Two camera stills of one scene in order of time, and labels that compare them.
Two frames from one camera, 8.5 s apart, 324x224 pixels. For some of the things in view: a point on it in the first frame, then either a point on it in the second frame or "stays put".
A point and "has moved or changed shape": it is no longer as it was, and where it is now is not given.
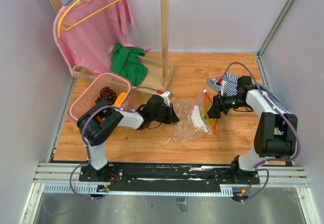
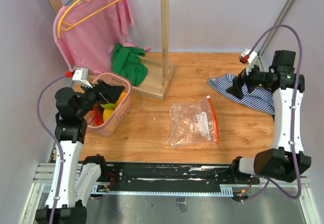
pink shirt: [86, 32] stays put
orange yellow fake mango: [119, 98] stays put
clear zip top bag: [193, 124] has moved or changed shape
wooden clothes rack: [160, 71] stays put
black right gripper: [218, 104] -> [238, 81]
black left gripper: [172, 117] -> [111, 92]
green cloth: [126, 61] stays put
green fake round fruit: [204, 113] has moved or changed shape
